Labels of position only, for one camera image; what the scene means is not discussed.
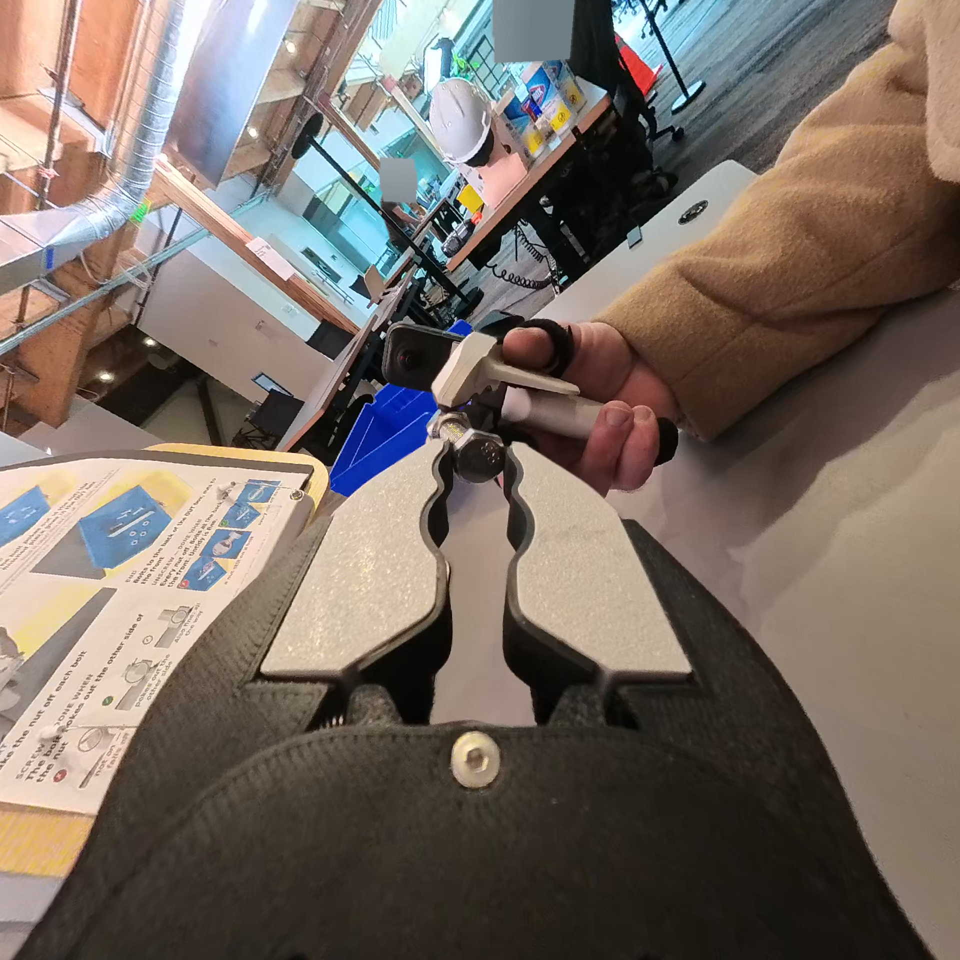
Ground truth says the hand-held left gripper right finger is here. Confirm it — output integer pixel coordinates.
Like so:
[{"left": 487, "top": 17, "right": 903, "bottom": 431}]
[{"left": 502, "top": 442, "right": 694, "bottom": 685}]

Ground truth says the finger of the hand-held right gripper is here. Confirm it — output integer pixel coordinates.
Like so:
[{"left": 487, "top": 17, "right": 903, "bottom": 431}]
[{"left": 431, "top": 332, "right": 582, "bottom": 412}]

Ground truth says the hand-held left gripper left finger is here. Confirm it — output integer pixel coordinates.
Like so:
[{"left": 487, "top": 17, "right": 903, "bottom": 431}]
[{"left": 259, "top": 441, "right": 456, "bottom": 682}]

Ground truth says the silver hex bolt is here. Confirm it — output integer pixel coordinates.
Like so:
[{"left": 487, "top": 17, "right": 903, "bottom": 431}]
[{"left": 442, "top": 416, "right": 505, "bottom": 486}]

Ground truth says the grey desk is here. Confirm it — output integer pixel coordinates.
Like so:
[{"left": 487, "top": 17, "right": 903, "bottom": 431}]
[{"left": 0, "top": 159, "right": 960, "bottom": 960}]

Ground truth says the person's right hand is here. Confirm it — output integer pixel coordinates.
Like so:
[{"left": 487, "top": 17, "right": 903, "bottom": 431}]
[{"left": 498, "top": 321, "right": 685, "bottom": 496}]

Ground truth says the blue plastic bin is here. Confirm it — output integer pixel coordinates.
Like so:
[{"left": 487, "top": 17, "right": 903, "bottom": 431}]
[{"left": 328, "top": 318, "right": 475, "bottom": 498}]

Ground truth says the white paper notice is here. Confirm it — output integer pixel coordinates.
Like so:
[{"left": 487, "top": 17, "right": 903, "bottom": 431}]
[{"left": 249, "top": 237, "right": 292, "bottom": 282}]

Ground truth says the pink box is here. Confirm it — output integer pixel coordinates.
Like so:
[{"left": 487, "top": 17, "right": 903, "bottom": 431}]
[{"left": 461, "top": 142, "right": 530, "bottom": 207}]

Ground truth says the wooden supply table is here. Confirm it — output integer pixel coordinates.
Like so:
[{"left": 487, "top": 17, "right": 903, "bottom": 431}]
[{"left": 442, "top": 75, "right": 624, "bottom": 275}]

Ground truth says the printed instruction sheet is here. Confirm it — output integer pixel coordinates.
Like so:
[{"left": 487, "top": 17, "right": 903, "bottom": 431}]
[{"left": 0, "top": 457, "right": 316, "bottom": 815}]

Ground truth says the white hard hat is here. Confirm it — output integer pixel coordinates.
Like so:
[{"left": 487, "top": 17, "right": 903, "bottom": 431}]
[{"left": 427, "top": 76, "right": 495, "bottom": 166}]

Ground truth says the yellow label canister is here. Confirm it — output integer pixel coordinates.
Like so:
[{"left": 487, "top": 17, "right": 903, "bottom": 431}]
[{"left": 553, "top": 78, "right": 588, "bottom": 140}]

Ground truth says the black office chair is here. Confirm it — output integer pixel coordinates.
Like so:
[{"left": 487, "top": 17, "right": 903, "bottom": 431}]
[{"left": 585, "top": 0, "right": 684, "bottom": 196}]

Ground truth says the white wipes canister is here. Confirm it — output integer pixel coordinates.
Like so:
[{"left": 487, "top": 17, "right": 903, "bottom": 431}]
[{"left": 517, "top": 61, "right": 565, "bottom": 121}]

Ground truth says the orange traffic cone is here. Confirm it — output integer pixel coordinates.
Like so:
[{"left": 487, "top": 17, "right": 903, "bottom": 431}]
[{"left": 613, "top": 33, "right": 666, "bottom": 87}]

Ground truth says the black stanchion pole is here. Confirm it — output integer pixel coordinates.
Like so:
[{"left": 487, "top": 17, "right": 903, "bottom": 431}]
[{"left": 641, "top": 0, "right": 708, "bottom": 115}]

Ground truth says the instruction sheet on stand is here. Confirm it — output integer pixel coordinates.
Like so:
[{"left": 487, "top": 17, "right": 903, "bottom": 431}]
[{"left": 0, "top": 442, "right": 331, "bottom": 879}]

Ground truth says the black coiled cable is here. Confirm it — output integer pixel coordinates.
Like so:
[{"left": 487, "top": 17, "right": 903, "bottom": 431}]
[{"left": 486, "top": 262, "right": 560, "bottom": 292}]

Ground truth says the wooden post with notice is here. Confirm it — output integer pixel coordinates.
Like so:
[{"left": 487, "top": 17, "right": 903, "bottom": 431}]
[{"left": 146, "top": 161, "right": 365, "bottom": 337}]

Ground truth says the rectangular metal duct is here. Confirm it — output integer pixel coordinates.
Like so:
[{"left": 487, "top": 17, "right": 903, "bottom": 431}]
[{"left": 161, "top": 0, "right": 301, "bottom": 190}]

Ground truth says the silver spiral duct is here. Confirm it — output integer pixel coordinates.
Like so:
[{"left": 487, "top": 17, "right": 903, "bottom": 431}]
[{"left": 0, "top": 0, "right": 189, "bottom": 297}]

